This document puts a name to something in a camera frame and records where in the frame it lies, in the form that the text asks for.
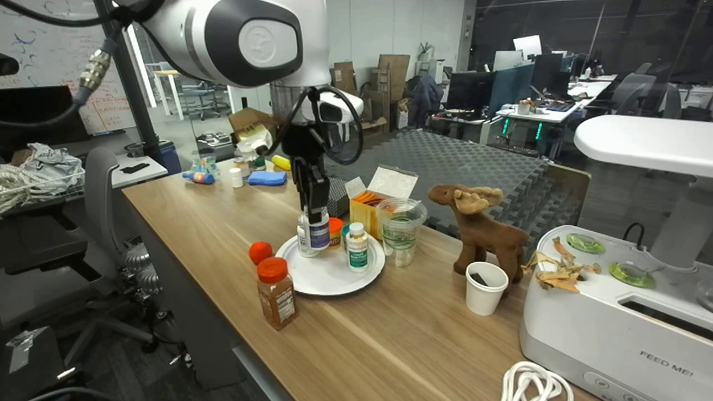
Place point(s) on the brown moose plush toy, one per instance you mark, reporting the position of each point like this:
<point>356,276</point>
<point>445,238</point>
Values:
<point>485,235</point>

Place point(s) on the white paper cup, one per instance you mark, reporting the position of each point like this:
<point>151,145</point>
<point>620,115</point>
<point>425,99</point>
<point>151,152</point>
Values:
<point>484,291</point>

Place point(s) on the dried brown plant bits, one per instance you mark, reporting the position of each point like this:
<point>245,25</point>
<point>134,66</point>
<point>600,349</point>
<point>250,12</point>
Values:
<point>557,271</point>

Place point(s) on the white office desk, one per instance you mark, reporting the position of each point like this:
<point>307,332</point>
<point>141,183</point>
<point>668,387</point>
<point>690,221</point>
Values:
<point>542,113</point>

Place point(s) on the grey hexagon foam mat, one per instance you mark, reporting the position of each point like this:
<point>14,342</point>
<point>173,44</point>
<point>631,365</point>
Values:
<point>460,158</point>

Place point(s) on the black metal pole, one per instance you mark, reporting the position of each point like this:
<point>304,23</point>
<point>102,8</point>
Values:
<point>137,104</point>

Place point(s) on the white pill bottle green label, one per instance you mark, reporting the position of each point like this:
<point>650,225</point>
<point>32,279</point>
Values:
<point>356,248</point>

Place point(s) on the small white bottle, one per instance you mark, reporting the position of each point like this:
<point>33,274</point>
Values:
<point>235,178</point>

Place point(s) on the spice jar orange lid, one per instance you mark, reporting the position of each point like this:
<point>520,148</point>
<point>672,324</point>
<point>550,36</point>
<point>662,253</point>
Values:
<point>276,296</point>

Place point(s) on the brown cardboard box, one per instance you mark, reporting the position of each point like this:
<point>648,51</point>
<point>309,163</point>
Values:
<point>391,81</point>

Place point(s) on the crumpled grey cloth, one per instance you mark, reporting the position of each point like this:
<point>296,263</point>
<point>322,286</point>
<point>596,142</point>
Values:
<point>44,168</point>

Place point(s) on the blue sponge cloth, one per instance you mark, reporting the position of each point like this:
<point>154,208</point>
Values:
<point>265,178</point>

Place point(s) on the white hydroponic planter appliance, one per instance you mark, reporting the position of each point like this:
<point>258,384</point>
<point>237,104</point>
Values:
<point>592,325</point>

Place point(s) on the grey office chair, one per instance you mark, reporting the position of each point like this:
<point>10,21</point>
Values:
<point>102,208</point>

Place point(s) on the small blue red object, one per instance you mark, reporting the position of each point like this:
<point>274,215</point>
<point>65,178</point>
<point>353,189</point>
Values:
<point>198,176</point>

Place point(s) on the white pill bottle blue label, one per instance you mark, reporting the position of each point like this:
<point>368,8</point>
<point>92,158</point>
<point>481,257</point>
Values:
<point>299,235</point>
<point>318,235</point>

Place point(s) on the grey rectangular block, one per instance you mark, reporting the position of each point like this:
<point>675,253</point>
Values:
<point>338,204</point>

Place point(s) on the yellow banana toy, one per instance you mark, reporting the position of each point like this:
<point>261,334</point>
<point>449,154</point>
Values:
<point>280,163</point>

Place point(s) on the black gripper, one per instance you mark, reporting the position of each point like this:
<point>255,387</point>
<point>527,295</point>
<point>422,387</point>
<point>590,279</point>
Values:
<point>307,156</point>

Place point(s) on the clear plastic cup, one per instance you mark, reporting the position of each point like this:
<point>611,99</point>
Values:
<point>402,251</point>
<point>403,224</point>
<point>403,212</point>

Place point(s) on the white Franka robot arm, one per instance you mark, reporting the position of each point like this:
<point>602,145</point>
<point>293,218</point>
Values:
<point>245,40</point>

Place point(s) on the olive brown wrist camera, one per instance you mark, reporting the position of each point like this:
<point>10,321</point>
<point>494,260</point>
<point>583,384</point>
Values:
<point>251,129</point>

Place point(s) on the white paper plate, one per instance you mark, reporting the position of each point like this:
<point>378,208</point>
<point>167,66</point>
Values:
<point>335,279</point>

